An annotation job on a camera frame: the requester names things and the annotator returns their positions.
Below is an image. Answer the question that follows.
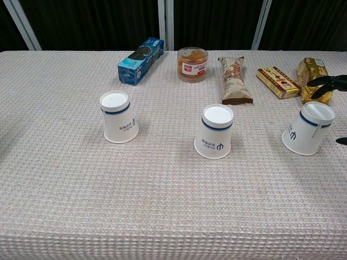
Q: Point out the white paper cup blue band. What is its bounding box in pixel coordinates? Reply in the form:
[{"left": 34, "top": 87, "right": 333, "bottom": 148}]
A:
[
  {"left": 99, "top": 90, "right": 139, "bottom": 144},
  {"left": 281, "top": 101, "right": 336, "bottom": 156},
  {"left": 194, "top": 103, "right": 234, "bottom": 160}
]

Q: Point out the beige waffle-weave tablecloth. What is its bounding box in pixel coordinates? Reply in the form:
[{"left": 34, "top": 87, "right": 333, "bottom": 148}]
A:
[{"left": 0, "top": 50, "right": 347, "bottom": 260}]

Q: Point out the blue cookie box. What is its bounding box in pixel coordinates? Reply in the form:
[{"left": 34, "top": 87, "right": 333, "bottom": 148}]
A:
[{"left": 117, "top": 37, "right": 165, "bottom": 87}]

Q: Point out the grey slanted frame pole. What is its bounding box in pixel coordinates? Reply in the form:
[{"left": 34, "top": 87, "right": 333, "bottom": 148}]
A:
[
  {"left": 251, "top": 0, "right": 273, "bottom": 51},
  {"left": 2, "top": 0, "right": 43, "bottom": 51}
]

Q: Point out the yellow red snack box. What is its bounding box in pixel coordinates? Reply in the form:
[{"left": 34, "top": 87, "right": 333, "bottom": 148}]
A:
[{"left": 256, "top": 66, "right": 301, "bottom": 99}]

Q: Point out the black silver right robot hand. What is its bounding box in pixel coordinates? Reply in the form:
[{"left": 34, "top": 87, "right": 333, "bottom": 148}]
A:
[{"left": 306, "top": 75, "right": 347, "bottom": 146}]

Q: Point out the dark green curtain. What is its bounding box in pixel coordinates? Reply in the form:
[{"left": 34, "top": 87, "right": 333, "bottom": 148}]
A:
[{"left": 0, "top": 0, "right": 347, "bottom": 51}]

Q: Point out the grey upright frame pole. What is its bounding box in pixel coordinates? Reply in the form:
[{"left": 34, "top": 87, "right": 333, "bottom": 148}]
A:
[{"left": 157, "top": 0, "right": 175, "bottom": 51}]

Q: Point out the clear round cookie jar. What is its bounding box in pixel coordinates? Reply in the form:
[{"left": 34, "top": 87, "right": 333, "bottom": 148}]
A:
[{"left": 177, "top": 47, "right": 209, "bottom": 83}]

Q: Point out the gold foil snack packet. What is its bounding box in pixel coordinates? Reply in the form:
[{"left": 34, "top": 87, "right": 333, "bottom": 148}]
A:
[{"left": 296, "top": 57, "right": 334, "bottom": 106}]

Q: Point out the beige brown snack packet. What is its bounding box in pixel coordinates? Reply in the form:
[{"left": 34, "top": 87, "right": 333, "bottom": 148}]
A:
[{"left": 217, "top": 56, "right": 254, "bottom": 106}]

